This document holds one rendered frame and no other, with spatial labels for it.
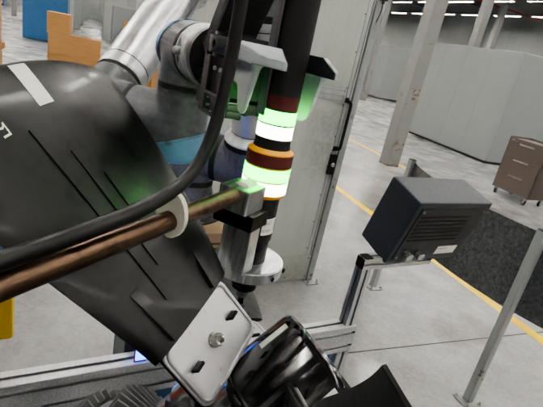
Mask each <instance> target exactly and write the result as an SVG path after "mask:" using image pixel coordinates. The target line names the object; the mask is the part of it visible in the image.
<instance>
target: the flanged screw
mask: <svg viewBox="0 0 543 407"><path fill-rule="evenodd" d="M224 342H225V336H224V334H223V333H218V332H211V334H210V335H209V336H208V344H209V345H210V346H211V347H212V348H217V347H219V346H222V345H223V344H224Z"/></svg>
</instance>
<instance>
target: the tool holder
mask: <svg viewBox="0 0 543 407"><path fill-rule="evenodd" d="M242 180H243V178H234V179H231V180H229V181H226V182H223V183H221V185H220V190H219V192H220V191H224V190H226V189H229V188H231V187H236V188H237V189H238V191H239V193H240V200H239V202H238V203H236V204H234V205H231V206H229V207H227V208H224V209H222V210H220V211H218V212H214V213H213V219H215V220H219V221H220V222H223V223H224V224H223V229H222V235H221V243H220V246H219V247H217V249H216V251H215V252H216V254H217V257H218V259H219V261H220V263H221V266H222V268H223V271H224V272H225V274H224V277H226V278H227V279H230V280H232V281H234V282H236V283H242V284H246V285H255V286H257V285H266V284H269V283H273V282H275V281H276V280H277V279H278V278H279V277H280V276H281V271H282V273H284V272H285V269H283V270H282V268H283V261H282V259H281V257H280V256H279V255H278V254H277V253H276V252H275V251H273V250H271V249H269V248H267V253H266V258H265V261H264V262H263V263H261V264H259V265H253V261H254V257H255V250H256V246H257V241H258V237H259V230H260V228H261V227H263V226H264V225H265V224H266V223H267V216H268V210H267V209H264V208H262V206H263V199H264V195H265V191H266V187H264V186H261V185H259V184H258V185H256V186H253V187H250V188H249V187H242V186H239V185H238V184H237V183H236V182H239V181H242Z"/></svg>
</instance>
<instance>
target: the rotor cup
mask: <svg viewBox="0 0 543 407"><path fill-rule="evenodd" d="M283 324H286V325H287V326H288V328H287V329H286V330H285V331H283V332H282V333H281V334H279V335H278V336H277V337H276V338H274V339H273V340H272V341H270V342H269V343H268V344H267V345H266V346H265V347H263V348H261V347H260V345H259V344H260V343H261V342H262V341H264V340H265V339H266V338H268V337H269V336H270V335H271V334H273V333H274V332H275V331H277V330H278V329H279V328H280V327H281V326H282V325H283ZM288 383H290V384H292V385H293V387H294V388H298V389H299V391H300V393H301V395H302V396H303V398H304V400H305V402H306V404H307V405H308V407H313V405H314V403H315V402H316V401H319V400H321V399H322V398H323V397H324V396H325V395H327V394H328V393H329V392H330V391H331V390H333V389H334V388H335V389H336V391H337V392H342V391H345V390H347V389H349V388H351V387H350V386H349V384H348V383H347V381H346V380H345V379H344V378H343V376H342V375H341V374H340V372H339V371H338V369H337V368H336V367H335V365H334V364H333V363H332V362H331V361H330V359H329V358H328V357H327V356H326V354H325V353H324V351H323V350H322V349H321V347H320V346H319V345H318V344H317V343H316V342H315V341H314V339H313V338H312V337H311V335H310V334H309V333H308V331H307V330H306V329H305V328H304V326H303V325H302V324H301V323H300V322H299V321H298V320H297V319H296V318H295V317H294V316H291V315H287V316H285V317H282V318H281V319H279V320H278V321H277V322H276V323H275V324H274V325H272V326H271V327H270V328H269V329H267V330H266V331H265V332H263V333H262V334H261V335H259V336H258V337H257V338H256V339H255V340H254V341H253V342H251V343H250V344H249V345H247V346H246V348H245V350H244V351H243V353H242V355H241V357H240V359H239V360H238V362H237V363H236V365H235V367H234V369H233V370H232V372H231V374H230V375H229V378H228V379H227V381H226V382H225V384H224V386H223V388H222V390H221V391H220V393H219V394H218V396H217V399H216V400H215V401H214V402H213V403H212V404H211V405H210V406H209V407H283V403H284V397H285V393H286V388H287V385H288ZM170 407H199V406H198V405H197V403H195V402H194V401H193V400H192V399H191V397H190V396H189V395H188V394H187V393H186V392H185V391H184V389H183V388H182V387H181V386H180V385H179V384H176V385H175V386H174V387H173V388H172V389H171V393H170Z"/></svg>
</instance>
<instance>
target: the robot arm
mask: <svg viewBox="0 0 543 407"><path fill-rule="evenodd" d="M207 2H208V0H145V1H144V2H143V3H142V5H141V6H140V8H139V9H138V10H137V12H136V13H135V14H134V16H133V17H132V18H131V19H130V20H129V22H128V23H127V24H126V26H125V27H124V29H123V30H122V31H121V33H120V34H119V35H118V36H117V37H116V39H115V40H114V41H113V43H112V44H111V45H110V47H109V48H108V49H107V51H106V52H105V53H104V54H103V55H102V57H101V58H100V59H99V61H98V62H97V64H96V65H95V66H94V67H95V68H98V69H101V70H102V71H103V72H104V73H105V74H106V75H107V76H108V77H109V78H111V79H112V80H113V81H114V83H115V84H116V85H117V86H118V88H119V89H120V91H121V92H122V93H123V95H124V97H125V98H126V99H127V100H128V102H129V103H130V104H131V106H132V107H133V109H134V111H135V112H136V113H137V115H138V116H139V118H140V119H141V121H142V123H143V124H144V125H145V127H146V128H147V130H148V131H149V133H150V135H151V136H152V137H153V139H154V141H155V142H156V144H157V146H158V147H159V149H160V150H161V152H162V154H163V156H164V157H165V159H166V160H167V162H168V163H169V165H170V167H171V169H172V170H173V172H174V174H175V176H176V178H178V177H179V176H180V175H181V174H182V173H183V172H184V171H185V170H186V169H187V168H188V167H189V165H190V164H191V163H192V160H193V159H194V157H195V156H196V154H197V152H198V150H199V148H200V146H201V143H202V141H203V139H204V135H205V133H206V131H207V128H208V124H207V122H208V117H209V116H210V117H211V114H212V111H213V106H214V103H215V99H216V95H217V89H218V85H219V81H220V77H221V70H222V66H223V61H224V57H225V49H226V45H227V40H228V35H229V26H230V21H231V16H232V11H233V6H234V0H219V3H218V4H217V8H216V10H215V13H214V16H213V19H212V22H211V23H202V22H198V21H196V20H194V19H190V18H191V16H192V15H193V13H194V12H195V10H196V9H200V8H201V7H203V6H205V5H206V4H207ZM275 6H276V0H249V2H248V7H247V11H246V20H245V24H244V29H243V33H242V42H241V46H240V51H239V55H238V63H237V67H236V71H235V75H234V82H233V85H232V90H231V93H230V97H229V103H228V107H227V109H226V113H225V118H226V119H232V128H231V129H229V130H228V131H227V132H226V133H225V135H221V133H222V130H221V131H220V134H219V137H218V139H217V143H216V145H215V147H214V149H213V152H212V154H211V156H210V158H209V160H208V162H207V163H206V165H205V167H204V168H203V169H202V171H201V172H200V174H199V175H198V177H197V178H196V180H195V181H194V182H193V183H192V184H191V185H190V186H189V187H188V188H187V189H186V190H185V191H184V192H185V193H186V195H187V197H188V199H189V201H190V202H192V201H195V200H198V199H201V198H204V197H206V196H209V195H212V194H213V180H214V181H218V182H220V183H223V182H226V181H229V180H231V179H234V178H242V173H243V168H244V163H245V159H246V151H247V146H248V145H249V144H250V143H252V142H254V140H255V134H256V128H257V123H258V119H259V113H257V112H256V111H257V106H258V101H259V92H260V88H261V83H262V79H263V70H264V67H268V68H271V69H277V70H280V71H284V72H288V67H289V64H288V61H287V58H286V56H285V53H284V50H283V49H281V48H274V47H270V46H268V43H269V38H270V33H271V29H272V20H273V15H274V10H275ZM159 65H160V70H159V78H158V88H157V89H154V88H151V87H148V86H146V84H147V83H148V81H149V80H150V79H151V77H152V76H153V74H154V72H155V71H156V69H157V68H158V67H159ZM338 75H339V73H338V71H337V70H336V69H335V67H334V66H333V65H332V64H331V63H330V61H329V60H328V58H324V57H316V56H313V55H309V61H308V65H307V70H306V73H305V80H304V84H303V88H302V92H301V101H300V104H299V108H298V112H297V119H298V120H300V121H302V120H306V119H307V118H308V117H309V115H310V113H311V111H312V109H313V106H314V104H315V101H316V99H317V97H318V94H319V91H320V90H321V88H322V84H323V83H324V81H325V80H326V79H330V80H334V81H337V79H338Z"/></svg>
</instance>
